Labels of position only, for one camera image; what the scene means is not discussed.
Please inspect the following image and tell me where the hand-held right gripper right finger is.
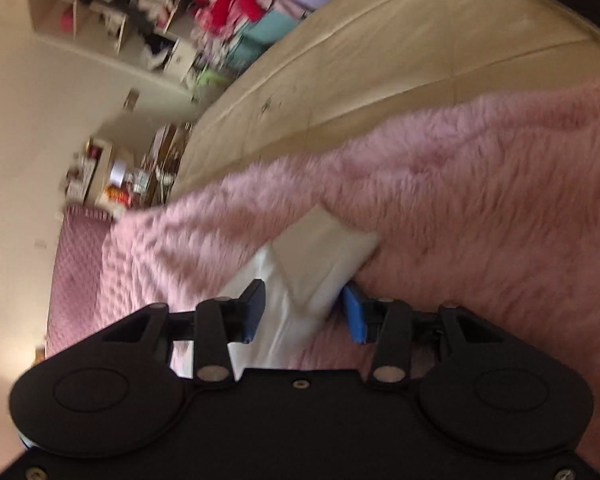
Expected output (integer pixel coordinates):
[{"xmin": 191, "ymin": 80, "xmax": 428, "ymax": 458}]
[{"xmin": 341, "ymin": 283, "xmax": 503, "ymax": 392}]

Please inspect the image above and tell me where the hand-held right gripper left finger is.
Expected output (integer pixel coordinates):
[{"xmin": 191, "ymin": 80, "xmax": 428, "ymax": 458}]
[{"xmin": 100, "ymin": 279, "xmax": 267, "ymax": 392}]

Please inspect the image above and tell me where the white t-shirt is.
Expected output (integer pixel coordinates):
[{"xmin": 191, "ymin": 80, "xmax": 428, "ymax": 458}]
[{"xmin": 219, "ymin": 204, "xmax": 382, "ymax": 378}]

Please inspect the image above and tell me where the pile of colourful clothes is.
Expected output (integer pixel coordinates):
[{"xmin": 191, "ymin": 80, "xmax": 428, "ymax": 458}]
[{"xmin": 190, "ymin": 0, "xmax": 286, "ymax": 66}]

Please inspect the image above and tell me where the pink fluffy blanket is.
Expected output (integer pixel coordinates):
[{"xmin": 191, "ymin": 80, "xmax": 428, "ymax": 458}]
[{"xmin": 100, "ymin": 72, "xmax": 600, "ymax": 466}]

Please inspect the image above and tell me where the red snack bag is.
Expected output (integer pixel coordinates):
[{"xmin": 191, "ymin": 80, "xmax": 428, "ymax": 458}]
[{"xmin": 104, "ymin": 184, "xmax": 133, "ymax": 207}]

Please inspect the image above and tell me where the pink quilted headboard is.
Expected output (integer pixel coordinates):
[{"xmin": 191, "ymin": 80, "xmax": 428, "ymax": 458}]
[{"xmin": 44, "ymin": 204, "xmax": 112, "ymax": 361}]

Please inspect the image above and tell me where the wooden nightstand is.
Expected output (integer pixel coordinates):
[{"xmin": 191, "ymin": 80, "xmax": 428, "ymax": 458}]
[{"xmin": 62, "ymin": 125, "xmax": 191, "ymax": 221}]

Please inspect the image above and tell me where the green storage bin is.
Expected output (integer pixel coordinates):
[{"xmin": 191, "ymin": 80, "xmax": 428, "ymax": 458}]
[{"xmin": 192, "ymin": 66, "xmax": 233, "ymax": 93}]

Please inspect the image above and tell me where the teal storage bin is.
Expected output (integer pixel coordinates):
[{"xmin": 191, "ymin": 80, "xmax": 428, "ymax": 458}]
[{"xmin": 232, "ymin": 10, "xmax": 308, "ymax": 63}]

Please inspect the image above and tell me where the white open wardrobe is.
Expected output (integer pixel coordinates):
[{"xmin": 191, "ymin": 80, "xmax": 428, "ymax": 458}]
[{"xmin": 27, "ymin": 0, "xmax": 201, "ymax": 91}]

